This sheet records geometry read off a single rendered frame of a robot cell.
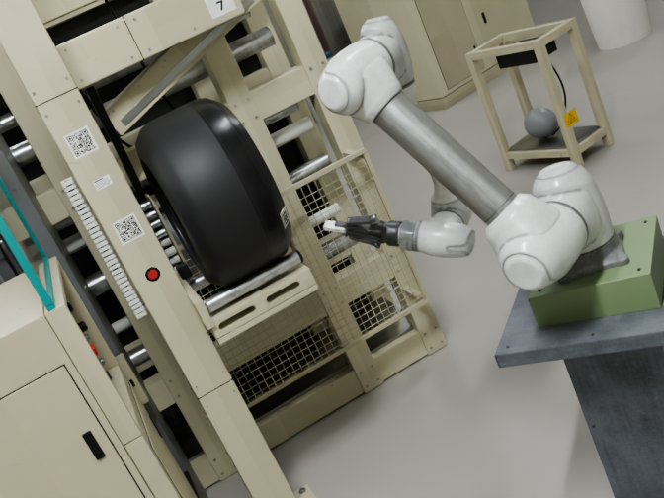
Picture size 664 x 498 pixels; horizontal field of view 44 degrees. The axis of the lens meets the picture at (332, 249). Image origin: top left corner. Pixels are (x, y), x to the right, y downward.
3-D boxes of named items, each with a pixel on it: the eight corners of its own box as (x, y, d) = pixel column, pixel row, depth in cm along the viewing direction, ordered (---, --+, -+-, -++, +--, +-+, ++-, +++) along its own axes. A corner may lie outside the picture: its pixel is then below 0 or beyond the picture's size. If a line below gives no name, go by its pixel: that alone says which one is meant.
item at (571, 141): (580, 169, 486) (538, 41, 460) (506, 170, 536) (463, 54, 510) (615, 142, 501) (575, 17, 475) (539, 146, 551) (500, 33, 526)
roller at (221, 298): (202, 306, 261) (208, 317, 259) (199, 299, 257) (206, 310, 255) (297, 254, 269) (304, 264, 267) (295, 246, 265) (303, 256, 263)
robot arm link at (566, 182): (623, 220, 215) (596, 145, 208) (601, 257, 203) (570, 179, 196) (566, 228, 226) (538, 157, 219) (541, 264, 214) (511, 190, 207)
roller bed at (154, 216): (141, 296, 296) (101, 224, 286) (135, 288, 309) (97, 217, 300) (191, 270, 300) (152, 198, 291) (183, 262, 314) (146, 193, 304)
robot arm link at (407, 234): (418, 258, 240) (398, 256, 242) (425, 235, 246) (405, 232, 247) (415, 237, 233) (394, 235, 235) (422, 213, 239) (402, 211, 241)
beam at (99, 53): (78, 91, 263) (54, 46, 258) (73, 90, 286) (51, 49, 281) (246, 12, 276) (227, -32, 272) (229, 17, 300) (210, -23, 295)
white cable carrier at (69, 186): (137, 319, 258) (60, 184, 243) (135, 315, 263) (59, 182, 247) (150, 312, 259) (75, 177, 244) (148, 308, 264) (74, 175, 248)
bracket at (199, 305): (207, 330, 254) (193, 303, 251) (184, 298, 290) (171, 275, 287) (217, 325, 254) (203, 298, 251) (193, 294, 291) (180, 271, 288)
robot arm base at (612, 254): (621, 226, 225) (615, 208, 224) (630, 263, 206) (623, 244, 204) (555, 248, 232) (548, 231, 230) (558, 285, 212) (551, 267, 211)
